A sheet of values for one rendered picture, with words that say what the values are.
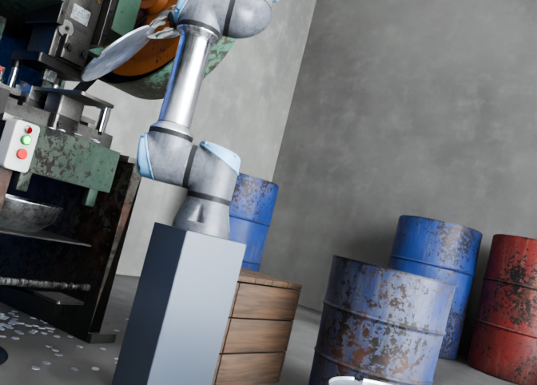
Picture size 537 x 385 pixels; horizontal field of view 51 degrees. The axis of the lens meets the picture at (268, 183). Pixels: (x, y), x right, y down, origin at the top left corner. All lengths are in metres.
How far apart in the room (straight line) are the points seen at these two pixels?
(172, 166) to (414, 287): 0.82
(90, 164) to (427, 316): 1.18
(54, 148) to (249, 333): 0.84
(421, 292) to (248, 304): 0.53
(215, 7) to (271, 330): 1.05
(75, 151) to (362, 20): 3.96
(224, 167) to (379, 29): 4.05
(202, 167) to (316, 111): 3.93
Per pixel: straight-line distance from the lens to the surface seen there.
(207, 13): 1.54
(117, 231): 2.00
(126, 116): 3.91
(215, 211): 1.43
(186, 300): 1.40
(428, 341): 1.86
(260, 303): 1.86
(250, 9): 1.55
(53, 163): 1.87
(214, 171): 1.43
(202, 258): 1.39
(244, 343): 1.85
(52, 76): 2.11
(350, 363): 1.82
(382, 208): 4.81
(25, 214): 1.96
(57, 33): 2.05
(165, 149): 1.45
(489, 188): 4.62
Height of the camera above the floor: 0.47
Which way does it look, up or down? 6 degrees up
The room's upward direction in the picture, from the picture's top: 14 degrees clockwise
